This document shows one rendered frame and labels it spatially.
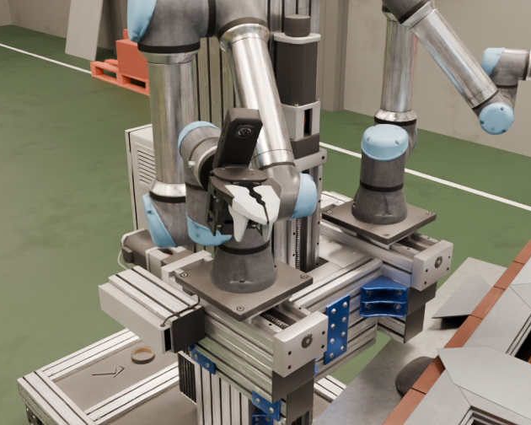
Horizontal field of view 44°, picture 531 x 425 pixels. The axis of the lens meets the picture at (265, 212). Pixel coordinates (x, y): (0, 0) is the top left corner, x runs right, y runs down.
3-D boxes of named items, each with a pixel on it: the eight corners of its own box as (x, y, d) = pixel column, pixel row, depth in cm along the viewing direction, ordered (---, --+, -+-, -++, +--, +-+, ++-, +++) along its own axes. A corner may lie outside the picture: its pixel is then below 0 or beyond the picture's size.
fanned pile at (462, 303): (514, 285, 213) (516, 275, 211) (471, 343, 184) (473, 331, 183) (477, 274, 220) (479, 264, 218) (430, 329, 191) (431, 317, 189)
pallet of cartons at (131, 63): (220, 83, 756) (219, 38, 735) (153, 97, 697) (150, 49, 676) (152, 65, 846) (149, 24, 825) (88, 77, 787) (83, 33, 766)
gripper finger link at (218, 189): (256, 210, 81) (238, 185, 89) (258, 197, 81) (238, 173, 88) (220, 210, 80) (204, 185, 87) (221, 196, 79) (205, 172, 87)
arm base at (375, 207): (340, 212, 179) (341, 178, 175) (373, 197, 188) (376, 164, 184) (384, 229, 169) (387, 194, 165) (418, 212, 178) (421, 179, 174)
